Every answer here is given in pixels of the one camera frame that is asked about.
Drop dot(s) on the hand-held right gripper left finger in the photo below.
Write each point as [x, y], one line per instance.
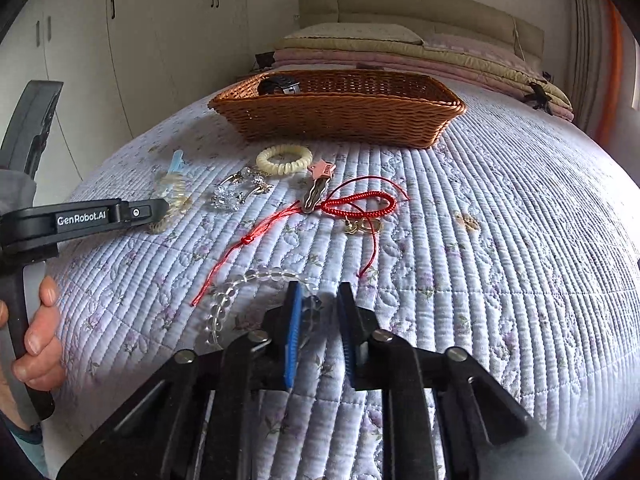
[292, 330]

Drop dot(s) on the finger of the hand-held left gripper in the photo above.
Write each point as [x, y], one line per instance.
[145, 210]

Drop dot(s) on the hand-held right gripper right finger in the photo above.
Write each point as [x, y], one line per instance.
[345, 330]

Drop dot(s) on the blue hair clip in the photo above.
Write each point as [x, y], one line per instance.
[177, 162]

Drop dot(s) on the crystal hair clip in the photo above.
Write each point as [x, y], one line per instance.
[225, 197]

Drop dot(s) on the silver rhinestone hair clip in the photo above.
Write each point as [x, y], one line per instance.
[255, 182]

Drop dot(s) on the pink star hair clip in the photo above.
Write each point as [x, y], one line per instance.
[322, 170]

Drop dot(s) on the brown wicker basket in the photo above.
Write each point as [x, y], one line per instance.
[325, 115]

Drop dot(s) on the person's left hand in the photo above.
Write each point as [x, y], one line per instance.
[42, 350]

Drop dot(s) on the white wardrobe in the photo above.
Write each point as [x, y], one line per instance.
[150, 35]

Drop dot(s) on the black hair claw clip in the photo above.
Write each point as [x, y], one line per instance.
[272, 84]

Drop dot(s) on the cream floral pillow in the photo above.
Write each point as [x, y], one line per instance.
[350, 34]

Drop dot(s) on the stack of folded quilts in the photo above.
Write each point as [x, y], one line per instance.
[475, 62]

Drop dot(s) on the pink pillow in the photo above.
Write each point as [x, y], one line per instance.
[465, 42]

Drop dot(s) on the beige padded headboard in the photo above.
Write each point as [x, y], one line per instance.
[425, 7]

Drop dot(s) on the orange curtain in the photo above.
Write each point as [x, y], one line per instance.
[614, 75]

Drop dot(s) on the beige curtain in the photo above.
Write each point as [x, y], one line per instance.
[585, 35]

